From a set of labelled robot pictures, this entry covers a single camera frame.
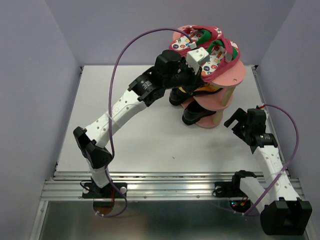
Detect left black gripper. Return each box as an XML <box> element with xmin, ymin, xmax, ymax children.
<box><xmin>163</xmin><ymin>58</ymin><xmax>206</xmax><ymax>95</ymax></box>

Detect gold metallic loafer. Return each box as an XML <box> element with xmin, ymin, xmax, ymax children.
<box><xmin>176</xmin><ymin>83</ymin><xmax>222</xmax><ymax>96</ymax></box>

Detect black patent loafer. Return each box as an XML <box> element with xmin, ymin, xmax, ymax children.
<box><xmin>169</xmin><ymin>88</ymin><xmax>189</xmax><ymax>106</ymax></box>
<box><xmin>182</xmin><ymin>101</ymin><xmax>216</xmax><ymax>126</ymax></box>

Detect colourful red-strap sandal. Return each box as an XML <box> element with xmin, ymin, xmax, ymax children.
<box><xmin>201</xmin><ymin>37</ymin><xmax>241</xmax><ymax>83</ymax></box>

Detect upturned pink sole sandal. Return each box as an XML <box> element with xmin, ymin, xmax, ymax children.
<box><xmin>168</xmin><ymin>25</ymin><xmax>224</xmax><ymax>56</ymax></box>

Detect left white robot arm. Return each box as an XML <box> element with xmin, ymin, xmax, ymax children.
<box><xmin>73</xmin><ymin>47</ymin><xmax>210</xmax><ymax>197</ymax></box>

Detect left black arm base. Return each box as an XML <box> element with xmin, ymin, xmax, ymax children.
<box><xmin>79</xmin><ymin>180</ymin><xmax>124</xmax><ymax>200</ymax></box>

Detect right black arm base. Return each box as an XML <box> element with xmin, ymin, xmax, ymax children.
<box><xmin>212</xmin><ymin>170</ymin><xmax>257</xmax><ymax>198</ymax></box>

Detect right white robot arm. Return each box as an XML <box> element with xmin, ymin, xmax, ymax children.
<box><xmin>224</xmin><ymin>106</ymin><xmax>312</xmax><ymax>236</ymax></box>

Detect pink three-tier shoe shelf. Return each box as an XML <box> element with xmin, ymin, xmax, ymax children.
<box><xmin>173</xmin><ymin>26</ymin><xmax>247</xmax><ymax>129</ymax></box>

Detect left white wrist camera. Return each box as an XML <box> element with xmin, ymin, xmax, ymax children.
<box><xmin>186</xmin><ymin>47</ymin><xmax>210</xmax><ymax>69</ymax></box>

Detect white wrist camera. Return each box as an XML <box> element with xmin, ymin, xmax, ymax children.
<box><xmin>257</xmin><ymin>104</ymin><xmax>269</xmax><ymax>119</ymax></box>
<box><xmin>186</xmin><ymin>47</ymin><xmax>210</xmax><ymax>69</ymax></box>

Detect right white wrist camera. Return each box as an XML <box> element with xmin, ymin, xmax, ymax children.
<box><xmin>257</xmin><ymin>104</ymin><xmax>269</xmax><ymax>119</ymax></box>

